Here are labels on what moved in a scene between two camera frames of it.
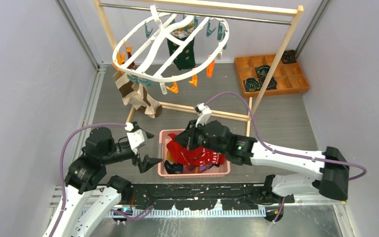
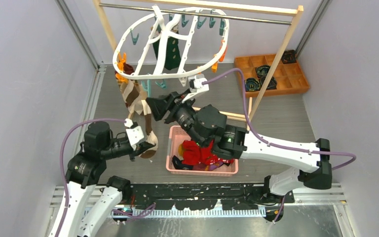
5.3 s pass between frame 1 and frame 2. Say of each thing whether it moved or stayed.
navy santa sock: moved
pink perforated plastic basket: moved
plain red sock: moved
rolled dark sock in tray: stayed
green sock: moved
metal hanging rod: stayed
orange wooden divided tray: stayed
